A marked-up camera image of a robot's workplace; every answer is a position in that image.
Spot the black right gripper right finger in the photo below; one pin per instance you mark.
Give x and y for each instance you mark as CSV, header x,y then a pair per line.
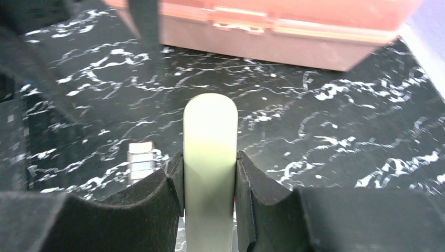
x,y
271,217

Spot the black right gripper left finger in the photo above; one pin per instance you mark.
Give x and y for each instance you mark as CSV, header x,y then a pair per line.
x,y
142,217

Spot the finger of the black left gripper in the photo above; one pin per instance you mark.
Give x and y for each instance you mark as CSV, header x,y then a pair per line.
x,y
146,19

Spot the red white staple box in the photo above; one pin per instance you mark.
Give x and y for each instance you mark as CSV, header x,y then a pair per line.
x,y
141,158

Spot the beige small stapler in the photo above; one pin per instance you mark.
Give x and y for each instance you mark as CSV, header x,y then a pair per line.
x,y
209,154

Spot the pink plastic storage box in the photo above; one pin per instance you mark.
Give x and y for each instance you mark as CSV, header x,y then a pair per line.
x,y
333,35

